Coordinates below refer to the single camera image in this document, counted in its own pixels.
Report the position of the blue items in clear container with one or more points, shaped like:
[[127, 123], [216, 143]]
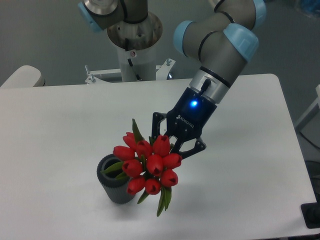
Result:
[[310, 8]]

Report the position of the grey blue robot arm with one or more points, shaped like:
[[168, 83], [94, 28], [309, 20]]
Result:
[[223, 44]]

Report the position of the dark grey ribbed vase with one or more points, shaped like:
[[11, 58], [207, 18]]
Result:
[[116, 189]]

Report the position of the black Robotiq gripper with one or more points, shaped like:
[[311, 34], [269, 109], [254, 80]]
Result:
[[185, 122]]

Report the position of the white pedestal base frame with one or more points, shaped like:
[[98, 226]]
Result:
[[162, 72]]

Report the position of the black device at table edge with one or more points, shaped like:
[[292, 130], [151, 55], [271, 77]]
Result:
[[311, 214]]

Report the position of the red tulip bouquet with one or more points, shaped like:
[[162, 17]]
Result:
[[149, 165]]

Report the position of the white furniture at right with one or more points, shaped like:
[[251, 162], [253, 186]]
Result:
[[309, 113]]

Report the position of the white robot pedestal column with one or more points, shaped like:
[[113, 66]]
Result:
[[136, 43]]

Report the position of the white chair back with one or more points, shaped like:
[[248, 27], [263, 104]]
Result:
[[24, 77]]

